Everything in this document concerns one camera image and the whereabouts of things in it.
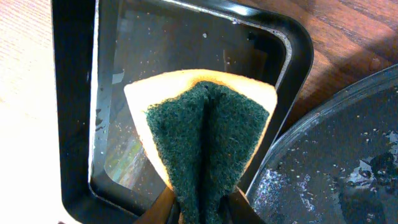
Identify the green and yellow sponge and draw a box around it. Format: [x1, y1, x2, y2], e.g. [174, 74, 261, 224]
[124, 69, 277, 223]

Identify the rectangular black tray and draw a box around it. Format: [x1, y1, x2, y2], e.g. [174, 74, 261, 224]
[52, 1, 314, 223]

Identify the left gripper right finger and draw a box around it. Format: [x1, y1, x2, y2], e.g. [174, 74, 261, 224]
[222, 187, 266, 224]

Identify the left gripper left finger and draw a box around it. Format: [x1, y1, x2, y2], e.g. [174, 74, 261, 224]
[134, 187, 180, 224]

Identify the round black tray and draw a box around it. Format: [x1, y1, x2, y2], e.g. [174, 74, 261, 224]
[247, 66, 397, 223]

